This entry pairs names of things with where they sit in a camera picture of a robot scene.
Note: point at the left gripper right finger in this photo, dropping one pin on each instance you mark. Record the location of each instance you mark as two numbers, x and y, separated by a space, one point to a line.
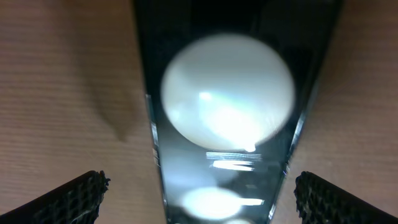
319 201

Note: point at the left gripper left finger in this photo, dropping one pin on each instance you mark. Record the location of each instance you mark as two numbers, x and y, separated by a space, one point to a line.
76 202

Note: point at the black Samsung flip phone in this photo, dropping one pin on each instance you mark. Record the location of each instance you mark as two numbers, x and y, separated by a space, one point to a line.
228 86

